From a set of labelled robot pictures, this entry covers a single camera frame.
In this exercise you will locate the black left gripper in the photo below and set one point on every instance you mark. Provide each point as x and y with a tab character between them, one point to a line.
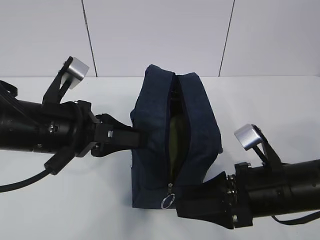
75	125

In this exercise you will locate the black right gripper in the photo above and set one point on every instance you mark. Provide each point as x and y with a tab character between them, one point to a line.
222	200

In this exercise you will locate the dark navy lunch bag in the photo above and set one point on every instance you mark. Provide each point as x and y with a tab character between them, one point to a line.
164	94

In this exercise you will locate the glass container green lid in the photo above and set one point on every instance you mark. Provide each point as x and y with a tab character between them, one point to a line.
178	143

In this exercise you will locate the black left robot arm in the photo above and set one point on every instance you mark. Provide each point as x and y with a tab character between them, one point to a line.
28	133

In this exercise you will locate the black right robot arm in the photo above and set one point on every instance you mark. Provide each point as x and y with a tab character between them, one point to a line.
294	189

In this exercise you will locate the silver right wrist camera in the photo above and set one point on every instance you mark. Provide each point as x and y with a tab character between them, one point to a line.
250	136

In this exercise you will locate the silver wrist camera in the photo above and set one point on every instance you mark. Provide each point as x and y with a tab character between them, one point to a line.
72	73
250	136

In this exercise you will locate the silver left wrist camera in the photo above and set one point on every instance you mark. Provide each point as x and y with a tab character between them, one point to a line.
72	73

